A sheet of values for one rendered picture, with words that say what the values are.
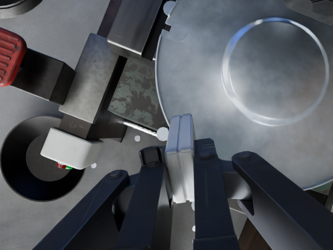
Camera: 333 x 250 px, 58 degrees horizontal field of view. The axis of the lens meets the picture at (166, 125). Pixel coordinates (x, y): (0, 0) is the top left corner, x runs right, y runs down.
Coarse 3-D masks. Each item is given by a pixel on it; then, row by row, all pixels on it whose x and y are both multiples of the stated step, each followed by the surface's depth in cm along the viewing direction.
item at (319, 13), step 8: (288, 0) 24; (296, 0) 23; (304, 0) 23; (312, 0) 21; (320, 0) 20; (328, 0) 20; (296, 8) 24; (304, 8) 24; (312, 8) 21; (320, 8) 21; (328, 8) 21; (312, 16) 25; (320, 16) 24; (328, 16) 22; (328, 24) 25
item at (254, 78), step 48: (192, 0) 36; (240, 0) 36; (192, 48) 36; (240, 48) 35; (288, 48) 36; (192, 96) 36; (240, 96) 35; (288, 96) 35; (240, 144) 36; (288, 144) 36
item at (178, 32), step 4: (172, 24) 36; (176, 24) 36; (180, 24) 36; (172, 28) 36; (176, 28) 36; (180, 28) 36; (184, 28) 36; (172, 32) 36; (176, 32) 36; (180, 32) 36; (184, 32) 36; (172, 36) 36; (176, 36) 36; (180, 36) 36; (184, 36) 36; (176, 40) 36; (180, 40) 36
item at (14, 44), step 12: (0, 36) 37; (12, 36) 37; (0, 48) 37; (12, 48) 37; (24, 48) 38; (0, 60) 37; (12, 60) 37; (0, 72) 37; (12, 72) 37; (0, 84) 37
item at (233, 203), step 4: (228, 200) 36; (232, 200) 36; (236, 200) 36; (228, 204) 35; (232, 204) 36; (236, 204) 36; (232, 208) 35; (236, 208) 36; (240, 208) 36; (240, 212) 36
